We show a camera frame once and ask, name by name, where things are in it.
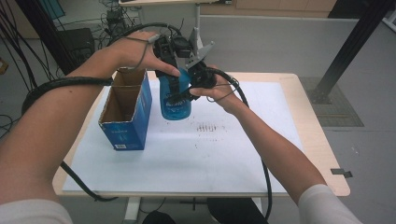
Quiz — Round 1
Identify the white left sleeve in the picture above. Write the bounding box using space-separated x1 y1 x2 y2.
0 199 75 224

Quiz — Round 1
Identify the white background table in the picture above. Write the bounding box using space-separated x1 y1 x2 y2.
118 0 233 62

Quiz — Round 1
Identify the thin grey right hand wire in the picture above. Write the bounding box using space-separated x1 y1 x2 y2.
206 78 241 104

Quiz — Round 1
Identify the black sleeved left gripper cable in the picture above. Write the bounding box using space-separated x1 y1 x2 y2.
21 21 183 203

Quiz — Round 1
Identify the person's left hand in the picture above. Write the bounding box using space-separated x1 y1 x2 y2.
108 30 181 78

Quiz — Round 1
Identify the grey grid floor mat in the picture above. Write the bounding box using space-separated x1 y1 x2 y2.
300 77 365 128

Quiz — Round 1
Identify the thin grey left hand wire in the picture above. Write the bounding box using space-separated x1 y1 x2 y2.
123 34 161 72

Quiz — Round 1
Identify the blue cardboard box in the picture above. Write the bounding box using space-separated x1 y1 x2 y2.
98 67 154 151

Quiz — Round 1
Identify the black metal stand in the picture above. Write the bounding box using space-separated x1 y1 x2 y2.
307 0 396 105

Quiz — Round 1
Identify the black box on floor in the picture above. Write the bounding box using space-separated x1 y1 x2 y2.
56 27 96 64

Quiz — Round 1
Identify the light wooden table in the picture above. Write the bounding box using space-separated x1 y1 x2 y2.
51 70 351 224

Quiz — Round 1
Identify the teal panel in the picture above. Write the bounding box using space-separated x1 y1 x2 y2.
38 0 66 21

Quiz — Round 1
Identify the white paper sheet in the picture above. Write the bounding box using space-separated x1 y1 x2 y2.
62 79 304 194

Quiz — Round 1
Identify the thin grey hand wire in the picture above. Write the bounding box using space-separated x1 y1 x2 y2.
206 78 241 104
123 34 161 72

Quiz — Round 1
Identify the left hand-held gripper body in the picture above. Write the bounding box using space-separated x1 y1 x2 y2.
152 34 193 78

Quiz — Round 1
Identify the white sleeve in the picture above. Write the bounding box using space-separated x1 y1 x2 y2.
0 199 75 224
297 184 364 224

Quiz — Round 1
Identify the black tape strip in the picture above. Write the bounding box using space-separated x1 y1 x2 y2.
330 168 354 178

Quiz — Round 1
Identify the white right sleeve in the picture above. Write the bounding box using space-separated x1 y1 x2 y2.
297 184 364 224

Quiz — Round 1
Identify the grey electronic device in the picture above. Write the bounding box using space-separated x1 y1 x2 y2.
106 8 126 35

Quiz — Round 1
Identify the person's right hand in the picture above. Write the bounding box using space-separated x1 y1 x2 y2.
189 65 248 115

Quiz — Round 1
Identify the blue bottle with white cap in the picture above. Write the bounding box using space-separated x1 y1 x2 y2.
159 67 193 121

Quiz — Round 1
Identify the wooden cabinet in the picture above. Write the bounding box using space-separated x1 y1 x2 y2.
200 0 338 19

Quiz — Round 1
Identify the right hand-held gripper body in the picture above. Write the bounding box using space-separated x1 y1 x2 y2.
184 40 218 90

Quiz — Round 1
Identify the person's dark-clothed leg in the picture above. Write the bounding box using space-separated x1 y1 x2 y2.
205 197 269 224
141 210 177 224

